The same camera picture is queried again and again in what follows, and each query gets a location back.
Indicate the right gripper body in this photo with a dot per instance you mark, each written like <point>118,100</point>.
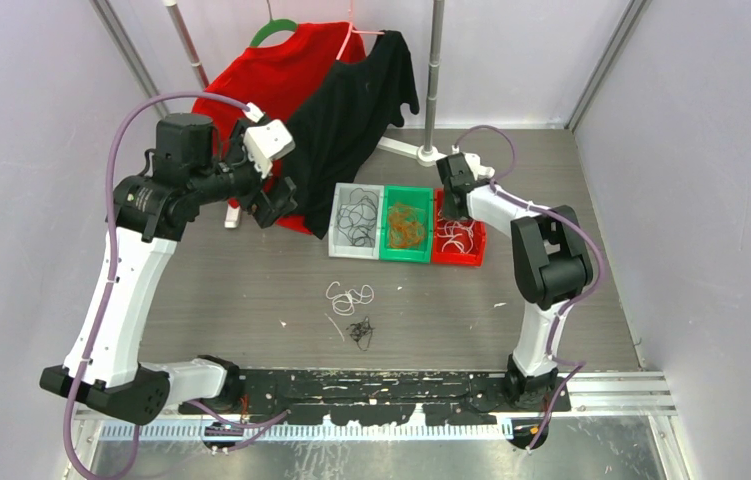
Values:
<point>446,211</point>

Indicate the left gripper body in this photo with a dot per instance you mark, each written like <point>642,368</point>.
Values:
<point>263,208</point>

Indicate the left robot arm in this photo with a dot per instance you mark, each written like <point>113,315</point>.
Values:
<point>190,165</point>

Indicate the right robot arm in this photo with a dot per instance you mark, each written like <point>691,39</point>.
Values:
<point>551,263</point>

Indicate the red plastic bin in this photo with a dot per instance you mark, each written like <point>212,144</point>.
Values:
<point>461,243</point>

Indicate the green plastic bin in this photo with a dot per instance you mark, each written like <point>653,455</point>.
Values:
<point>407,224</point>

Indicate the white plastic bin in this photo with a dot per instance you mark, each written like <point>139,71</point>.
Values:
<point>355,221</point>

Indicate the black t-shirt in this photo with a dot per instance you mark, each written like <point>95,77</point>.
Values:
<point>338,127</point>

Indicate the red t-shirt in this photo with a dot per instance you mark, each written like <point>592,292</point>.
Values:
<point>278,79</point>

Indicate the green clothes hanger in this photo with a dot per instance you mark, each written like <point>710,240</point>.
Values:
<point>270,28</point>

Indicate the pink clothes hanger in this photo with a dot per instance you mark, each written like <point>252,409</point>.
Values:
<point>352,29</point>

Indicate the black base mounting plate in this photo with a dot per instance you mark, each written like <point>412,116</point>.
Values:
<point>378,398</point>

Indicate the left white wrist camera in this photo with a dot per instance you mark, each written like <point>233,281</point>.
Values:
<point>266,141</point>

